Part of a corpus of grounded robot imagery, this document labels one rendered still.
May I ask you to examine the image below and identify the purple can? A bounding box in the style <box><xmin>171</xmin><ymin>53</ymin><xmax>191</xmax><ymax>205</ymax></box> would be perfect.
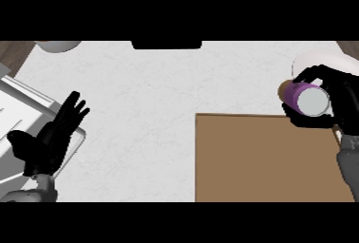
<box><xmin>278</xmin><ymin>79</ymin><xmax>333</xmax><ymax>117</ymax></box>

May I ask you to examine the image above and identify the black appliance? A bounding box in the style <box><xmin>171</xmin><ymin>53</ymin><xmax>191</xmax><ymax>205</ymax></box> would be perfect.
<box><xmin>131</xmin><ymin>41</ymin><xmax>205</xmax><ymax>50</ymax></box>

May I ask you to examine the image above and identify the grey round bowl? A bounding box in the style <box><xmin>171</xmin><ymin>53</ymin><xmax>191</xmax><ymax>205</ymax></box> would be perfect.
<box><xmin>35</xmin><ymin>41</ymin><xmax>83</xmax><ymax>54</ymax></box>

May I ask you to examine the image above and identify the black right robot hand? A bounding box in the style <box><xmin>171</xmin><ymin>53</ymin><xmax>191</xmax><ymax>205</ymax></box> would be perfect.
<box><xmin>283</xmin><ymin>64</ymin><xmax>359</xmax><ymax>137</ymax></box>

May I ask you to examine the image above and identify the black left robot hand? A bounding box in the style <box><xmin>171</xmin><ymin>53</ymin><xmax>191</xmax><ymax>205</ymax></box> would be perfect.
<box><xmin>7</xmin><ymin>90</ymin><xmax>94</xmax><ymax>178</ymax></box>

